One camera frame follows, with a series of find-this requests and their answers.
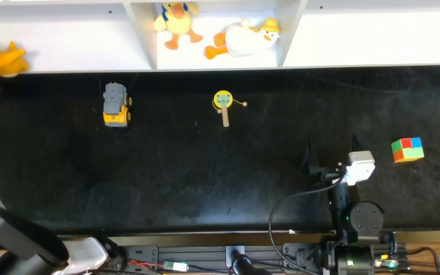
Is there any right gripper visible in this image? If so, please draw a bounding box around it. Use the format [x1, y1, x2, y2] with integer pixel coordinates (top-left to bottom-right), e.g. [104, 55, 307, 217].
[302, 133, 364, 185]

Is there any grey and yellow toy truck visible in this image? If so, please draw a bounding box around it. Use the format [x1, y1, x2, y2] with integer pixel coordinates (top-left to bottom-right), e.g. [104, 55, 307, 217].
[102, 82, 134, 128]

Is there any orange rubber toy figure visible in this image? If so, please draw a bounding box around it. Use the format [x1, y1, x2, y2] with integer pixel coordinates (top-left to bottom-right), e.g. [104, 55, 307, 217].
[0, 40, 31, 79]

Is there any many-coloured puzzle cube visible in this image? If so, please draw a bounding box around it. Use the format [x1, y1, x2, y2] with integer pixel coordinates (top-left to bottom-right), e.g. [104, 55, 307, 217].
[390, 137, 425, 164]

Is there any yellow rattle drum toy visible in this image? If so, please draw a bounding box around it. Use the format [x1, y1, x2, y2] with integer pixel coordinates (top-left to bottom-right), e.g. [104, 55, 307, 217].
[211, 89, 248, 128]

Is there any white plush duck yellow hat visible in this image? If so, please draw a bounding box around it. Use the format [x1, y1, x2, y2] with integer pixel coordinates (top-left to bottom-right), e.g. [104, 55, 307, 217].
[203, 17, 282, 60]

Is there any white shelf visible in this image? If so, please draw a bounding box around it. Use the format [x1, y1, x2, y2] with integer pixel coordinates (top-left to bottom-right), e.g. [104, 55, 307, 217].
[0, 0, 440, 76]

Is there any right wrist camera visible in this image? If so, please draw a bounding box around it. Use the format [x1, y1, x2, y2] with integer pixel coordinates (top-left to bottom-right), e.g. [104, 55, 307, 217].
[344, 150, 377, 187]

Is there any black cable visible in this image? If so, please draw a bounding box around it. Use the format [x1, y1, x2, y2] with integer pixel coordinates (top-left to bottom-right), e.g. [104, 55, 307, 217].
[267, 171, 347, 275]

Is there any mounting rail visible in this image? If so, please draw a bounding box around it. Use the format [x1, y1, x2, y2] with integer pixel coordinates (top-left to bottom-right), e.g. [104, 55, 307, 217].
[107, 242, 440, 275]

